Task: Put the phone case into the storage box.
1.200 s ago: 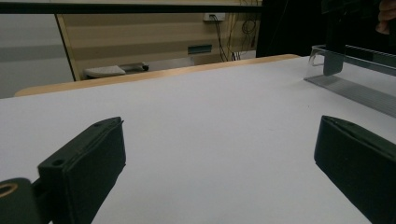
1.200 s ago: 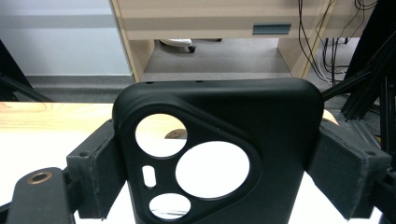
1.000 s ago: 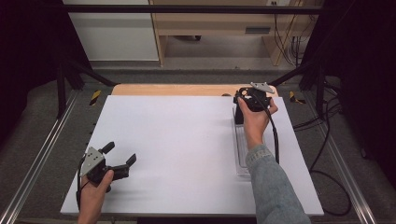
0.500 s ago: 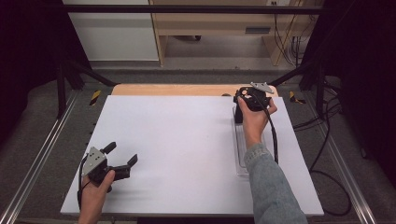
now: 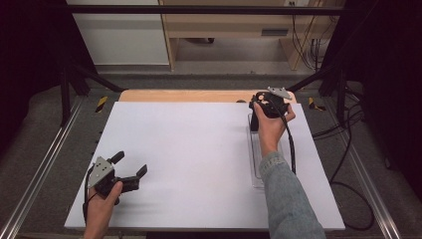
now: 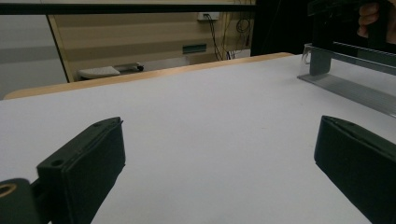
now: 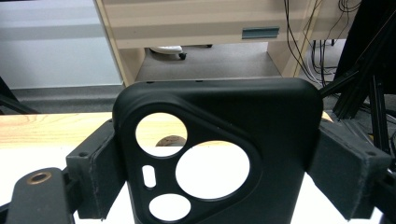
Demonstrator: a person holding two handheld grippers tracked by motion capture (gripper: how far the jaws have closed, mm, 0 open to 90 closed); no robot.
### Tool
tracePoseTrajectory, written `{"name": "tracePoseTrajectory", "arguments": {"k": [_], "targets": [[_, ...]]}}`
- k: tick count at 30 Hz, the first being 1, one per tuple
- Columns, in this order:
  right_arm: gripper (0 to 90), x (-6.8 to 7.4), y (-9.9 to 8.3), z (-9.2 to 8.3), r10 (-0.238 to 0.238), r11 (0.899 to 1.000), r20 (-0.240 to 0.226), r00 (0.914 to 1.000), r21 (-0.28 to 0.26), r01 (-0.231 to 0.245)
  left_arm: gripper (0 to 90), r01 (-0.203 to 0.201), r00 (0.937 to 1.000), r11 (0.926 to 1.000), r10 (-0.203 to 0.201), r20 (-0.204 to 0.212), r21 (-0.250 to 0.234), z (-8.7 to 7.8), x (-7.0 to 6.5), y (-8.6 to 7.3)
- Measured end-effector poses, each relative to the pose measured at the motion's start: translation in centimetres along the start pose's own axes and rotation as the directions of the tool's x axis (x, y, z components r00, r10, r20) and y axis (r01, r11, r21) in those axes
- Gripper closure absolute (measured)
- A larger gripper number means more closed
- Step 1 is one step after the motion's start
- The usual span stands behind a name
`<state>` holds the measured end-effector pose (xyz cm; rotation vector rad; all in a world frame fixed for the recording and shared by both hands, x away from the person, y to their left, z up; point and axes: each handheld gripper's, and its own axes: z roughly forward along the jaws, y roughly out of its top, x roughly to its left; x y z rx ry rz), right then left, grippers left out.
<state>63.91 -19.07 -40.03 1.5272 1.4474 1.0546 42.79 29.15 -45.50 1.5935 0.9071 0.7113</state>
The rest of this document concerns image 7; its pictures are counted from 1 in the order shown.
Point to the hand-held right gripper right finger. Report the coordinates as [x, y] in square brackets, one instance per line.
[348, 174]

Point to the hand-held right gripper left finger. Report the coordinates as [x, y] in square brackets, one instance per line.
[93, 174]

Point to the black phone case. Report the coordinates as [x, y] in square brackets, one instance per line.
[264, 124]

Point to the black metal stand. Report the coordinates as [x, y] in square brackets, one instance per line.
[378, 118]

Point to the white table sheet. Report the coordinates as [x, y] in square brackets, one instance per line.
[31, 158]

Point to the white chair base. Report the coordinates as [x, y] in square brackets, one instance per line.
[166, 49]

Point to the green label holder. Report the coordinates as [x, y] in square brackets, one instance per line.
[260, 33]

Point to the light wooden desk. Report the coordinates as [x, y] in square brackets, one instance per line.
[186, 25]

